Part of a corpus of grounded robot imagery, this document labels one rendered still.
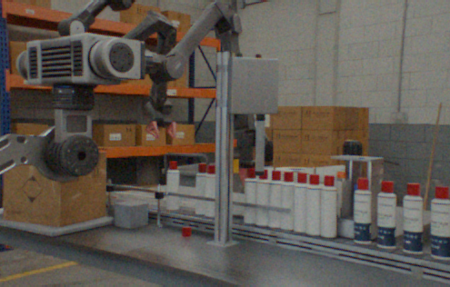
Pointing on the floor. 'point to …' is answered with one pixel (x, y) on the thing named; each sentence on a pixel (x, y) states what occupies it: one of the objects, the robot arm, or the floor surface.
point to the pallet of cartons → (315, 134)
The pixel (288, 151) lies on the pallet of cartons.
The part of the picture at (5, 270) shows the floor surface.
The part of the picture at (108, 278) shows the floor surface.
